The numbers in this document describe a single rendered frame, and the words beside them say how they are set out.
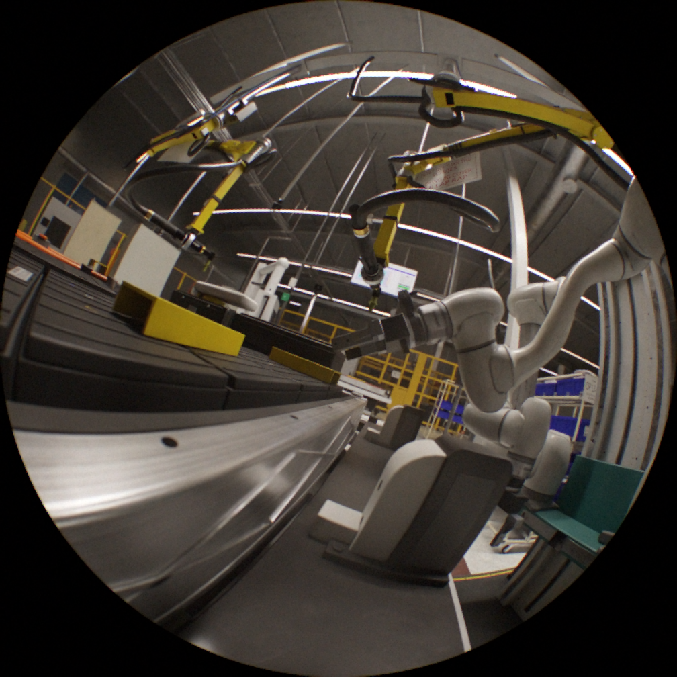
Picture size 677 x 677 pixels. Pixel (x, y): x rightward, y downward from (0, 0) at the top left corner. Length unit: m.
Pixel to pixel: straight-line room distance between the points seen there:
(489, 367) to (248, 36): 11.03
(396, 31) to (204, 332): 9.26
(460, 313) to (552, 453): 0.62
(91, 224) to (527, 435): 5.25
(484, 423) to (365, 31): 9.54
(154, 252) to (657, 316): 5.84
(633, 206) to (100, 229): 5.28
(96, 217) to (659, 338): 5.72
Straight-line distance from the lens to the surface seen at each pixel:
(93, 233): 4.87
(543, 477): 0.91
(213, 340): 0.26
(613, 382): 1.06
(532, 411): 0.65
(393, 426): 0.66
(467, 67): 2.26
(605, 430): 1.04
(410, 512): 0.20
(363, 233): 0.62
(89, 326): 0.15
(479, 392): 0.52
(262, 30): 10.63
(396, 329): 0.44
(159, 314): 0.19
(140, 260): 5.06
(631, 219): 0.67
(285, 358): 0.52
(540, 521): 0.88
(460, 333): 0.50
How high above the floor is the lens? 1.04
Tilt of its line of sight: 8 degrees up
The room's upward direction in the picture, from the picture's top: 21 degrees clockwise
